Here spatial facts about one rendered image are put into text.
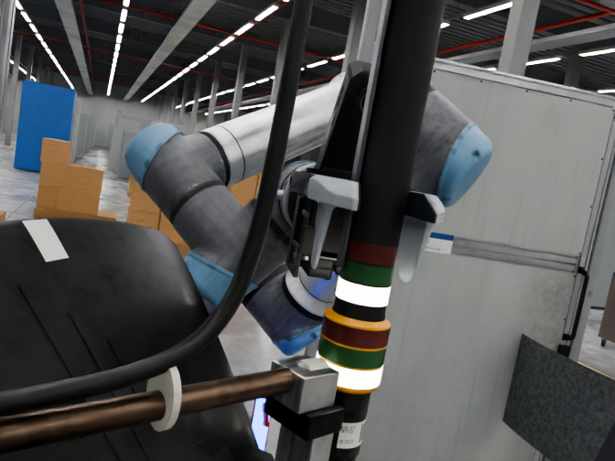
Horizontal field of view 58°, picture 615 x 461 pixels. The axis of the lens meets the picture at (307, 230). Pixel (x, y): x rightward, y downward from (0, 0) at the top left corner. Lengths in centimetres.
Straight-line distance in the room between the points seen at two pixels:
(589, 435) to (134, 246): 208
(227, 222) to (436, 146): 35
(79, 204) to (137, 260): 914
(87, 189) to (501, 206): 787
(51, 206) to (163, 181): 899
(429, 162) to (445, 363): 173
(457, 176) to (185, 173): 39
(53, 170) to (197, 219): 893
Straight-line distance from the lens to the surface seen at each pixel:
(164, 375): 28
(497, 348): 255
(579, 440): 237
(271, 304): 101
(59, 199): 954
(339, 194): 31
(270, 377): 32
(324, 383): 33
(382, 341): 35
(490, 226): 240
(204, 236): 59
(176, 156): 63
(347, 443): 37
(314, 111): 75
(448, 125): 83
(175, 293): 41
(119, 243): 41
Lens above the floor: 149
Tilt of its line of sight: 6 degrees down
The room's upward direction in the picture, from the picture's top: 10 degrees clockwise
